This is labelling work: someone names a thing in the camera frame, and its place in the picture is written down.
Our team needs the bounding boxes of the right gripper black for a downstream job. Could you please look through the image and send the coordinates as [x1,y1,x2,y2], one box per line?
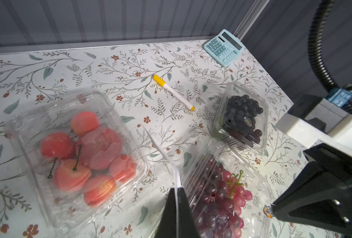
[271,143,352,237]

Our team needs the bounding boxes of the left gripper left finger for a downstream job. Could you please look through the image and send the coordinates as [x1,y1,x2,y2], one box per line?
[154,187,179,238]

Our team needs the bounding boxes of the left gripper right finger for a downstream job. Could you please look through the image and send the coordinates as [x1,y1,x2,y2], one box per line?
[177,187,200,238]

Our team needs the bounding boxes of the clear box red green grapes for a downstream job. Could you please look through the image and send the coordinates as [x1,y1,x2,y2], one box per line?
[147,139,274,238]

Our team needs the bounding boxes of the clear box red peaches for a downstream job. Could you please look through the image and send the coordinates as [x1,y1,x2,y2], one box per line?
[5,90,149,238]

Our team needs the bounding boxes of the clear box blueberries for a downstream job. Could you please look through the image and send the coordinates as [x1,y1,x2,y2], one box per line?
[213,82,268,155]

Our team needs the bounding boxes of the yellow capped white marker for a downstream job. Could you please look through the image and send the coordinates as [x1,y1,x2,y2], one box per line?
[152,75,195,112]

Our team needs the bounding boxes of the light blue calculator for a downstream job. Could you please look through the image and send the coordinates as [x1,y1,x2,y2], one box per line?
[203,29,245,67]

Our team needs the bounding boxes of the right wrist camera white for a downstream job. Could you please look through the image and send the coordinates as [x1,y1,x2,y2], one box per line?
[276,85,352,155]

